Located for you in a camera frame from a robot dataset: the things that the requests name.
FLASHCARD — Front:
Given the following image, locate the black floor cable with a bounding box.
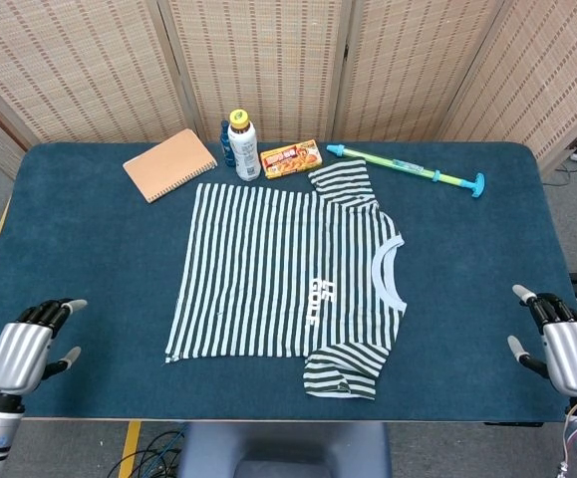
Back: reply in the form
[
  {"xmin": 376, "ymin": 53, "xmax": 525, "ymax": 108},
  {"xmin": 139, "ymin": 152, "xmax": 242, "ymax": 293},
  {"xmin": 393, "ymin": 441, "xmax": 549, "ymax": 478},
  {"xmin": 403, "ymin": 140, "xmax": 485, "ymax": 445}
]
[{"xmin": 106, "ymin": 430, "xmax": 189, "ymax": 478}]

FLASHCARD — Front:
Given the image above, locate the green white striped T-shirt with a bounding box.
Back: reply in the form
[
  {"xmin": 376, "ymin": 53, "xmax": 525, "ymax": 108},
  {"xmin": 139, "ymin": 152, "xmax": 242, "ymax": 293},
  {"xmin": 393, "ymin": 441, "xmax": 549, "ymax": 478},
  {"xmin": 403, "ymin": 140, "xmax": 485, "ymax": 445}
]
[{"xmin": 162, "ymin": 159, "xmax": 409, "ymax": 401}]

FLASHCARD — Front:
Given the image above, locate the yellow curry box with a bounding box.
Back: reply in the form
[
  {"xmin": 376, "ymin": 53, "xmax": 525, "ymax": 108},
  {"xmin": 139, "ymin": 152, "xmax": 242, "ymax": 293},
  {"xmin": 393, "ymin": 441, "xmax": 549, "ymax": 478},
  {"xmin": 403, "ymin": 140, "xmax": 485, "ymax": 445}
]
[{"xmin": 259, "ymin": 138, "xmax": 325, "ymax": 180}]

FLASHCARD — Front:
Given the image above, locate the tan spiral notebook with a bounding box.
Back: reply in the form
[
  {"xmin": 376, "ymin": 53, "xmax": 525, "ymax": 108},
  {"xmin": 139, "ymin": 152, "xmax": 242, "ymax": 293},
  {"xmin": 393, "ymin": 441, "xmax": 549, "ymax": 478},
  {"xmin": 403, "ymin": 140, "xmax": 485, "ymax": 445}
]
[{"xmin": 122, "ymin": 127, "xmax": 218, "ymax": 204}]

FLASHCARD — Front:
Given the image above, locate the blue padded robot base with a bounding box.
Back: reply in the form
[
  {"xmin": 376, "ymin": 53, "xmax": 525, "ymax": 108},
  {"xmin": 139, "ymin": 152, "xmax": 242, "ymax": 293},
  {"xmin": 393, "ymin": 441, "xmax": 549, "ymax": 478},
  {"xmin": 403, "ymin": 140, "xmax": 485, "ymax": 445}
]
[{"xmin": 176, "ymin": 422, "xmax": 393, "ymax": 478}]

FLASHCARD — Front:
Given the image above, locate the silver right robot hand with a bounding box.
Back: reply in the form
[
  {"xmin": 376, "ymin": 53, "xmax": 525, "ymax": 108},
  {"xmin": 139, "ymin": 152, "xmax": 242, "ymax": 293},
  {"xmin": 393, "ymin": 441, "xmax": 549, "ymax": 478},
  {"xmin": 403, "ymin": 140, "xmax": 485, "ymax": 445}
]
[{"xmin": 506, "ymin": 284, "xmax": 577, "ymax": 397}]

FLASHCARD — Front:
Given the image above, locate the white bottle yellow cap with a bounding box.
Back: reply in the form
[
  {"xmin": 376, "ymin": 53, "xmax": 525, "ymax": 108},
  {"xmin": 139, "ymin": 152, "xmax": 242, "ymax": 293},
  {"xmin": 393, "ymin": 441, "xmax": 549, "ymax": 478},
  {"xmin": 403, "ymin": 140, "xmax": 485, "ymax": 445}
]
[{"xmin": 227, "ymin": 109, "xmax": 262, "ymax": 182}]

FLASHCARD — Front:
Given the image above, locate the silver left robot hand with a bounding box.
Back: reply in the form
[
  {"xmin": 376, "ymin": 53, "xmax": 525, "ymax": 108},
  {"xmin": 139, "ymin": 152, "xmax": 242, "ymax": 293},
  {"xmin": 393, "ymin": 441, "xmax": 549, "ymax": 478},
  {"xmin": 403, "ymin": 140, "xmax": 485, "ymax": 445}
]
[{"xmin": 0, "ymin": 298, "xmax": 89, "ymax": 397}]

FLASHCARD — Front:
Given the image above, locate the blue felt table cover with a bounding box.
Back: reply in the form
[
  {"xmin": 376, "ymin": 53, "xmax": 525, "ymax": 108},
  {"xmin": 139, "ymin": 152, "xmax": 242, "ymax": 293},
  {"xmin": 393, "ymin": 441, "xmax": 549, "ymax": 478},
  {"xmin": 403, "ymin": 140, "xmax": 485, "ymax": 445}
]
[{"xmin": 0, "ymin": 141, "xmax": 577, "ymax": 423}]

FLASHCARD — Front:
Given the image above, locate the small blue bottle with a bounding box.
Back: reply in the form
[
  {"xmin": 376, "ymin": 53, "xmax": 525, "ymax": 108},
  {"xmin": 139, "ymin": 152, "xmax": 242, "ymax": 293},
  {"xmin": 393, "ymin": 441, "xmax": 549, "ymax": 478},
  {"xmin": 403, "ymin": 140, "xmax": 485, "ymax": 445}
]
[{"xmin": 218, "ymin": 119, "xmax": 237, "ymax": 168}]

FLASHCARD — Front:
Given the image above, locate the black power cable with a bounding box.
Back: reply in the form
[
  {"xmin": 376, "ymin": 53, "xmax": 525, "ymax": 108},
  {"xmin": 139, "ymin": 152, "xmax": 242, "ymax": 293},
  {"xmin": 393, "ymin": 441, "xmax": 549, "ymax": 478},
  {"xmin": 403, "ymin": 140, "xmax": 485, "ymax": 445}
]
[{"xmin": 541, "ymin": 161, "xmax": 577, "ymax": 188}]

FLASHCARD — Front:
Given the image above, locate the green blue water gun toy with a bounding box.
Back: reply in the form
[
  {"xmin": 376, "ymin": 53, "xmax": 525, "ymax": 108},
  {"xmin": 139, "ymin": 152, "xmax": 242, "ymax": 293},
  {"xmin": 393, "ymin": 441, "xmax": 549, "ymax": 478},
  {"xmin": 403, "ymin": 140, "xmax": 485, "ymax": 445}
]
[{"xmin": 325, "ymin": 142, "xmax": 486, "ymax": 200}]

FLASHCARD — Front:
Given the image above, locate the blue floor cable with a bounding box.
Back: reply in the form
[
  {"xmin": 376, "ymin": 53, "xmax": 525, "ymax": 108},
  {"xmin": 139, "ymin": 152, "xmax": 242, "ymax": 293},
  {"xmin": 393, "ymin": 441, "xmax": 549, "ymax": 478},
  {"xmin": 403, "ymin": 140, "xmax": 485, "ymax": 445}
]
[{"xmin": 143, "ymin": 423, "xmax": 189, "ymax": 469}]

